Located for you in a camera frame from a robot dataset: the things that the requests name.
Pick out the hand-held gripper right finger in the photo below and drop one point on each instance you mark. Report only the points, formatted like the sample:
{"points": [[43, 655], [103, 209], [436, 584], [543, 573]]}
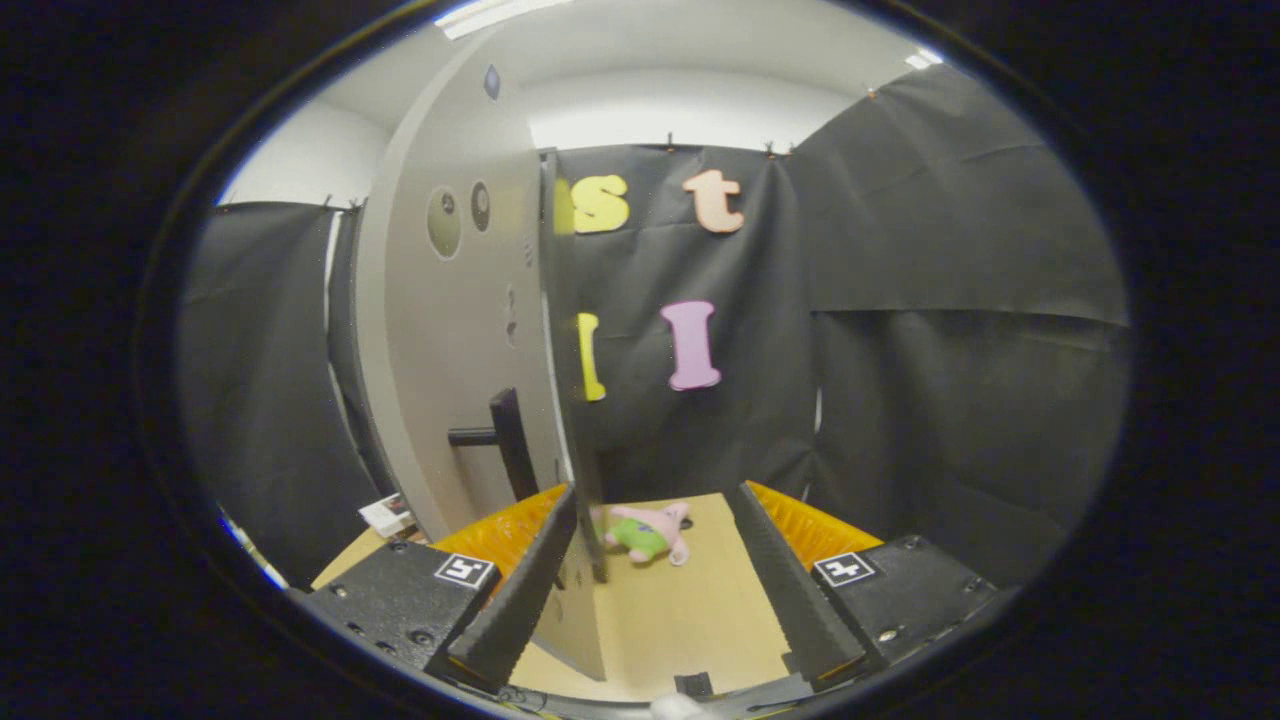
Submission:
{"points": [[790, 600]]}

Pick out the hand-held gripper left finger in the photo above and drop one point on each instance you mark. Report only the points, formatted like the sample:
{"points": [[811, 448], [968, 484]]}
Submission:
{"points": [[525, 600]]}

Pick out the grey shoe cabinet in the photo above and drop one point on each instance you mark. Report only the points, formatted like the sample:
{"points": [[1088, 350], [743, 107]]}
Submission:
{"points": [[583, 480]]}

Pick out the light grey shoe cabinet door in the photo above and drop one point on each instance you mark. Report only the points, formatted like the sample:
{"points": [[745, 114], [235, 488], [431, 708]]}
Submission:
{"points": [[450, 330]]}

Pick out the pink and green plush toy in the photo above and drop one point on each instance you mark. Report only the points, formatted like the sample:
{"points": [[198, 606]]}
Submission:
{"points": [[645, 540]]}

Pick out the white booklet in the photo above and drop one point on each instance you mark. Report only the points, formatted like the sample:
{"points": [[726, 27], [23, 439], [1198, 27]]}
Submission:
{"points": [[385, 515]]}

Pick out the black backdrop cloth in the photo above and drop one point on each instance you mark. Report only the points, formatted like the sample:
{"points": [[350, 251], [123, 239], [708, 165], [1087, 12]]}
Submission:
{"points": [[950, 400]]}

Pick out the row of small cloth clips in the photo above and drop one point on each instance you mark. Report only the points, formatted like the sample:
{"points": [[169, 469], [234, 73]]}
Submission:
{"points": [[670, 142]]}

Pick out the small ceiling light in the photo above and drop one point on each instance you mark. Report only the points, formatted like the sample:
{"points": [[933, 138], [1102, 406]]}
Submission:
{"points": [[925, 58]]}

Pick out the long ceiling light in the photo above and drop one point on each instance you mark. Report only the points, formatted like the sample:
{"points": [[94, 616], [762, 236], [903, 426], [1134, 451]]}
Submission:
{"points": [[500, 14]]}

